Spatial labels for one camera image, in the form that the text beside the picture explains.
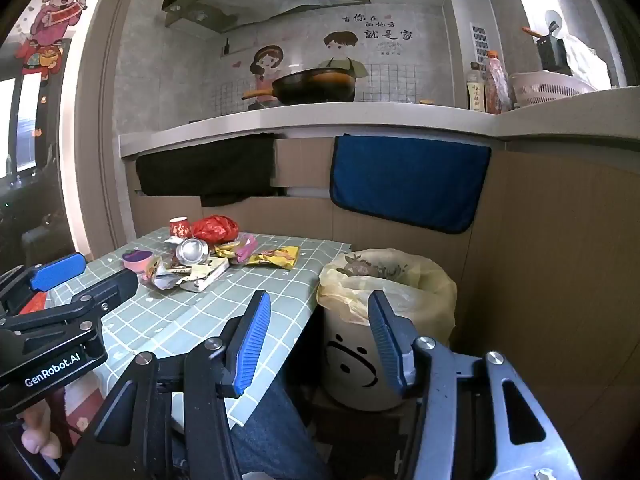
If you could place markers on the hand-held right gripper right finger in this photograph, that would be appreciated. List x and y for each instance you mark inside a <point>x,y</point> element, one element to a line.
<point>387,340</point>

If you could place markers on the white crumpled wrappers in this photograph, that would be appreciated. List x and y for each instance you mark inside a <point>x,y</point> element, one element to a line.
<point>207,272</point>

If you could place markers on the red paper cup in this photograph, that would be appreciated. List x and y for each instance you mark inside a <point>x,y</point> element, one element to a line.
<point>180,228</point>

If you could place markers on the pink plastic cup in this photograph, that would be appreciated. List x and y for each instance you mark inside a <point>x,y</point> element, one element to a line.
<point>136,262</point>

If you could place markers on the red bag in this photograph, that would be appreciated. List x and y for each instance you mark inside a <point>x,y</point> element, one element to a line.
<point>215,229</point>

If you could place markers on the cartoon couple wall sticker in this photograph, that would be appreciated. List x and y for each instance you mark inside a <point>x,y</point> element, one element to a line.
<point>267,60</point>

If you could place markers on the white trash bin with face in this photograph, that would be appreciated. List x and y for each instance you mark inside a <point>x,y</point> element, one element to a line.
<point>350,360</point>

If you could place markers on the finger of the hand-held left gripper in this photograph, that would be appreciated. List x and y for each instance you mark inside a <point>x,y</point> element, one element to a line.
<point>55,270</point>
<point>110,290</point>

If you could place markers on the black cloth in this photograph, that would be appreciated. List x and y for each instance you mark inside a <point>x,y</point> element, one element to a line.
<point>210,170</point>

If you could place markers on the grey kitchen counter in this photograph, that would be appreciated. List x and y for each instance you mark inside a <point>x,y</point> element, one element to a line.
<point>350,117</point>

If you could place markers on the blue towel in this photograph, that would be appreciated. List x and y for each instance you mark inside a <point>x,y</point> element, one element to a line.
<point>410,180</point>

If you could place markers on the black wok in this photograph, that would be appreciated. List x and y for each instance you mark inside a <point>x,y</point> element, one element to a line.
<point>315,87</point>

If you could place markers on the large yellow snack wrapper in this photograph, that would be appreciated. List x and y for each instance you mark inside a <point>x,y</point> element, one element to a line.
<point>275,257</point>

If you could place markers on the glass sliding door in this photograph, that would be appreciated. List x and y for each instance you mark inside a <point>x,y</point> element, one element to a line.
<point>30,135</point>

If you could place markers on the small yellow snack wrapper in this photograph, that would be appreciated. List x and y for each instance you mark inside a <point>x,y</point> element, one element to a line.
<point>227,250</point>

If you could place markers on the pink snack wrapper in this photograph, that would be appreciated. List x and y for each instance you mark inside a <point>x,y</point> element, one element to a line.
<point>246,247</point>

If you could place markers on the person's left hand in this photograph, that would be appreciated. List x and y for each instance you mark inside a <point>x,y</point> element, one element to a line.
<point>37,440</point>

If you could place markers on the festive figure door sticker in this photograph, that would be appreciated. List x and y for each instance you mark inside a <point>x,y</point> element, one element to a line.
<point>55,10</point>

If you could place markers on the white cloth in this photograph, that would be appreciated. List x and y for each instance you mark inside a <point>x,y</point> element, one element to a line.
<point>590,62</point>

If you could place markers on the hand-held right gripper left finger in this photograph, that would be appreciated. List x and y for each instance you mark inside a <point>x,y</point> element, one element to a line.
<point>252,340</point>

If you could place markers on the dark capped sauce bottle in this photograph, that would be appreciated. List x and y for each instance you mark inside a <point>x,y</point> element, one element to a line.
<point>476,92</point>

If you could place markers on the person's jeans leg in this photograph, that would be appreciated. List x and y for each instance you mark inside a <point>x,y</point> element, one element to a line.
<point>280,435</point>

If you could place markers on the crushed silver can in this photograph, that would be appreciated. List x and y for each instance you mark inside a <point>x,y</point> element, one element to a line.
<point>192,250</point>

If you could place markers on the orange capped drink bottle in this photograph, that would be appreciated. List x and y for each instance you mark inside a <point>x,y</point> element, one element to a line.
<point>496,85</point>

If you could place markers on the crumpled paper wrapper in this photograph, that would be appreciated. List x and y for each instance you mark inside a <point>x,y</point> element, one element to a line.
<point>162,275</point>

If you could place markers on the black knife block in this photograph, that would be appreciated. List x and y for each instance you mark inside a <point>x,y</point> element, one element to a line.
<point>552,52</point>

